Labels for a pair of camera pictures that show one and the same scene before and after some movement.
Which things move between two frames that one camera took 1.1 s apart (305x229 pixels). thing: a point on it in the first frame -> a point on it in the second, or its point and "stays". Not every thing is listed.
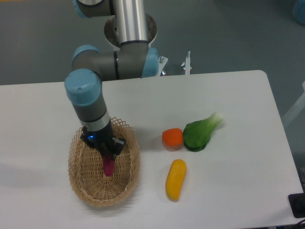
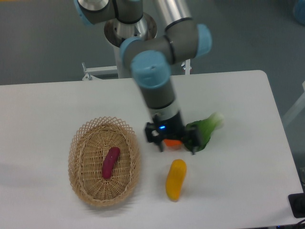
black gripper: (103, 140) -> (172, 127)
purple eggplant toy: (108, 165) stays
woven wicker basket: (86, 171) stays
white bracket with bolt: (186, 65) stays
